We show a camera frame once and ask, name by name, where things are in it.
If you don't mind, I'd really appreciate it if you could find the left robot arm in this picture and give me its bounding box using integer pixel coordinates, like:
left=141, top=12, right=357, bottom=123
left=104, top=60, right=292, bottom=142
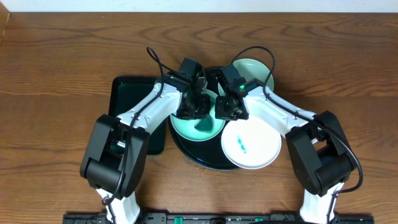
left=80, top=73, right=210, bottom=223

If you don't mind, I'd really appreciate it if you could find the green scouring sponge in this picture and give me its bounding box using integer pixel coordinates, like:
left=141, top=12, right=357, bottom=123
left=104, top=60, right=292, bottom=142
left=194, top=117, right=213, bottom=133

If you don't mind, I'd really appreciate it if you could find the black rectangular water tray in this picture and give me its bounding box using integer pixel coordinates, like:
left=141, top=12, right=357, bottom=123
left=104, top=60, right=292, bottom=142
left=108, top=76, right=166, bottom=156

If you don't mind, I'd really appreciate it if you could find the mint green plate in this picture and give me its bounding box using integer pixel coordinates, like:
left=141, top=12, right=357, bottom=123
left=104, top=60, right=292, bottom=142
left=233, top=58, right=269, bottom=82
left=171, top=90, right=226, bottom=141

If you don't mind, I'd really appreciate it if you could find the white plate with green stain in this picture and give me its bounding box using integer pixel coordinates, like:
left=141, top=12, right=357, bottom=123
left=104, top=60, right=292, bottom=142
left=221, top=116, right=282, bottom=169

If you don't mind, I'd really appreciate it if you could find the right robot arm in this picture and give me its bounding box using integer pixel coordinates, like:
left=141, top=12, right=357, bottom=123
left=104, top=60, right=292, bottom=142
left=215, top=79, right=359, bottom=223

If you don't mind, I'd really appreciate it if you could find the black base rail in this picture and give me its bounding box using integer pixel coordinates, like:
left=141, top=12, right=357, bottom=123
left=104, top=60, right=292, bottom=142
left=62, top=212, right=375, bottom=224

